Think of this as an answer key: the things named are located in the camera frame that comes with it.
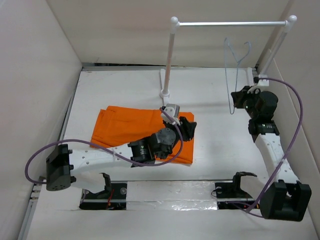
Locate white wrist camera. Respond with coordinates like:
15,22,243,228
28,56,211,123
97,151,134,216
247,74,270,94
159,103,181,126

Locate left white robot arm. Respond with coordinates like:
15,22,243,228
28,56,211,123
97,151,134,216
46,116,197,199

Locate orange trousers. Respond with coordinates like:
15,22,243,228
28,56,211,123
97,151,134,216
90,105,195,165

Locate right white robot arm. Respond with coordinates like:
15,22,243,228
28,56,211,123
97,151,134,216
231,86,312,222

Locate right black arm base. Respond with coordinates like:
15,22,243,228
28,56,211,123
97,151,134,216
211,171,257,210

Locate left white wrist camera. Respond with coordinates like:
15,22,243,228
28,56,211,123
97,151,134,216
159,103,181,126

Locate light blue wire hanger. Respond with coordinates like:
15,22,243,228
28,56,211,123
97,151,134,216
223,37,252,115

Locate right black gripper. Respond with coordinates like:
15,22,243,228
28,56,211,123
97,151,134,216
230,85,260,119

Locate white clothes rack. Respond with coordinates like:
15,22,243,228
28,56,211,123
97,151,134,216
159,15,298,105

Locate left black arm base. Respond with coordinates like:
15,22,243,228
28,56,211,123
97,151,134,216
79,173,128,211

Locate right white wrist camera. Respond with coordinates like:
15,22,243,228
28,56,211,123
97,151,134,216
247,74,270,94

